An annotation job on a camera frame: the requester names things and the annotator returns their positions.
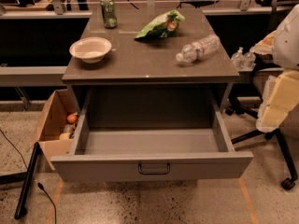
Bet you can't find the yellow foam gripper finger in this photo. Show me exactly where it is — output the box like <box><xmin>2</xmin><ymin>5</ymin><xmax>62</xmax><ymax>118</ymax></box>
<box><xmin>256</xmin><ymin>71</ymin><xmax>299</xmax><ymax>133</ymax></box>
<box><xmin>254</xmin><ymin>31</ymin><xmax>276</xmax><ymax>55</ymax></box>

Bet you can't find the green rice chip bag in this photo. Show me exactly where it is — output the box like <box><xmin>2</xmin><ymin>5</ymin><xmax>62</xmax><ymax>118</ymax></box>
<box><xmin>135</xmin><ymin>10</ymin><xmax>185</xmax><ymax>40</ymax></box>

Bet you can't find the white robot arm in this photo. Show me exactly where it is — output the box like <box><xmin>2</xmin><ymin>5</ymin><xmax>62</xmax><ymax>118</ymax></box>
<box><xmin>254</xmin><ymin>5</ymin><xmax>299</xmax><ymax>133</ymax></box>

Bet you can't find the grey open top drawer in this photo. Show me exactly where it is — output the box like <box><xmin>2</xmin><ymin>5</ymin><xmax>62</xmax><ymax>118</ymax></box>
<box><xmin>51</xmin><ymin>87</ymin><xmax>253</xmax><ymax>182</ymax></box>

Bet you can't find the clear pump bottle right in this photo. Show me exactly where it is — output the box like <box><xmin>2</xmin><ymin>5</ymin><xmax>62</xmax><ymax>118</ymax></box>
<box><xmin>243</xmin><ymin>48</ymin><xmax>256</xmax><ymax>69</ymax></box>

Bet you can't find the clear pump bottle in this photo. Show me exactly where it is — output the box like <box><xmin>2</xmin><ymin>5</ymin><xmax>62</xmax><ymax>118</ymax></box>
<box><xmin>243</xmin><ymin>48</ymin><xmax>256</xmax><ymax>69</ymax></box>
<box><xmin>231</xmin><ymin>47</ymin><xmax>244</xmax><ymax>69</ymax></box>

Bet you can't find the clear pump bottle left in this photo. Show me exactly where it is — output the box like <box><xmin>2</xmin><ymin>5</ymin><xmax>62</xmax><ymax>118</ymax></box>
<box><xmin>231</xmin><ymin>47</ymin><xmax>244</xmax><ymax>69</ymax></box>

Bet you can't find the clear plastic water bottle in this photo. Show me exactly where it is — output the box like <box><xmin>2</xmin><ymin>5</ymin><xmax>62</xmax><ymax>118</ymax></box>
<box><xmin>176</xmin><ymin>35</ymin><xmax>221</xmax><ymax>63</ymax></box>

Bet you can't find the grey cabinet table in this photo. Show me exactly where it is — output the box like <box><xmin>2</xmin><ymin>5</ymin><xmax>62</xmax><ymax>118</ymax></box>
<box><xmin>63</xmin><ymin>8</ymin><xmax>239</xmax><ymax>105</ymax></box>

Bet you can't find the green soda can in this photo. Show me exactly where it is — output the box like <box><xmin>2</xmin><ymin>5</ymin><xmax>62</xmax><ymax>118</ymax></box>
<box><xmin>100</xmin><ymin>0</ymin><xmax>118</xmax><ymax>28</ymax></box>

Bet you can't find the white paper bowl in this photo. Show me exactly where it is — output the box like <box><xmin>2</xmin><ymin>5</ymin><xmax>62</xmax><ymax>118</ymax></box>
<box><xmin>69</xmin><ymin>37</ymin><xmax>112</xmax><ymax>63</ymax></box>

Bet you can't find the orange fruit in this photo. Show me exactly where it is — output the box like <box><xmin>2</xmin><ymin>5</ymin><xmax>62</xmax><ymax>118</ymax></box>
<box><xmin>66</xmin><ymin>114</ymin><xmax>78</xmax><ymax>124</ymax></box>

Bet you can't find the brown cardboard box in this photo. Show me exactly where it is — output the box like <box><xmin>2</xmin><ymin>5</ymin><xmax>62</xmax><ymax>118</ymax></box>
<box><xmin>30</xmin><ymin>90</ymin><xmax>75</xmax><ymax>170</ymax></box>

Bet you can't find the yellow item in box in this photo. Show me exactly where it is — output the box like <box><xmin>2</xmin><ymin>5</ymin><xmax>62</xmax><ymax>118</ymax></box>
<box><xmin>59</xmin><ymin>133</ymin><xmax>71</xmax><ymax>140</ymax></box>

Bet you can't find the black flat bar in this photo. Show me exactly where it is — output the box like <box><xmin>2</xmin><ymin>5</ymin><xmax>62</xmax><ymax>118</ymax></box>
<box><xmin>14</xmin><ymin>142</ymin><xmax>40</xmax><ymax>220</ymax></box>

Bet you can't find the black drawer handle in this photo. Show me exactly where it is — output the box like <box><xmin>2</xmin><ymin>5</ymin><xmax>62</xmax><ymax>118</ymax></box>
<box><xmin>138</xmin><ymin>163</ymin><xmax>170</xmax><ymax>175</ymax></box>

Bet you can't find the black cable on floor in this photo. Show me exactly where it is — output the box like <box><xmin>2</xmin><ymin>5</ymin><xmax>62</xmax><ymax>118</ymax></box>
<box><xmin>0</xmin><ymin>128</ymin><xmax>58</xmax><ymax>224</ymax></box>

